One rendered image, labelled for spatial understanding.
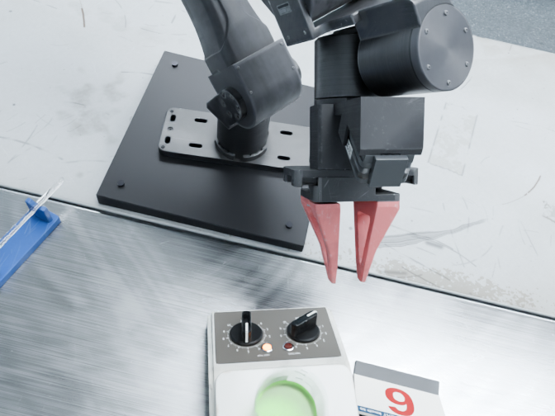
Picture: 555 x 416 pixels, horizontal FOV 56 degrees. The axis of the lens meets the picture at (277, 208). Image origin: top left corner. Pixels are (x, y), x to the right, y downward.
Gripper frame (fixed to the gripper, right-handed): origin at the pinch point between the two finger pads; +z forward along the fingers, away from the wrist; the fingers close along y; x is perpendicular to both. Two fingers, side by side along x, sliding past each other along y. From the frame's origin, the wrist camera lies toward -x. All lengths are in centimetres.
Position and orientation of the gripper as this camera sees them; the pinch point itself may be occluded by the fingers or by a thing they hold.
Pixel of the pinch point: (346, 271)
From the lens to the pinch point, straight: 46.2
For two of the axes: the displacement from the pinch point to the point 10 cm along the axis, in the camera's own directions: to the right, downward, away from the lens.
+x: -1.4, -1.3, 9.8
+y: 9.9, -0.3, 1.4
